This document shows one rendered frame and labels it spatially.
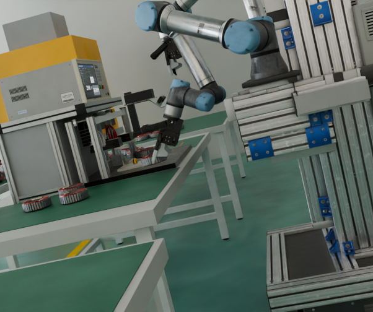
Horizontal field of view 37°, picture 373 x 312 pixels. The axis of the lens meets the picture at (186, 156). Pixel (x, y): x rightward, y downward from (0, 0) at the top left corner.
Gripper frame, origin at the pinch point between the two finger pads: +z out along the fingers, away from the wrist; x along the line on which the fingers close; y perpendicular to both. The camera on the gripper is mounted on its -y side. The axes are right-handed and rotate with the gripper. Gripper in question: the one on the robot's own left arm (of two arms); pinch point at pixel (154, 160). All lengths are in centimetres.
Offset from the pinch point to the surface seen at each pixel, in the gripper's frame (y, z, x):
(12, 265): -83, 115, 106
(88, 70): -46, -26, 37
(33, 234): -22, 20, -69
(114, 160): -25, 15, 49
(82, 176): -29.9, 18.2, 8.9
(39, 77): -64, -18, 21
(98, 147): -26.1, 3.0, 7.9
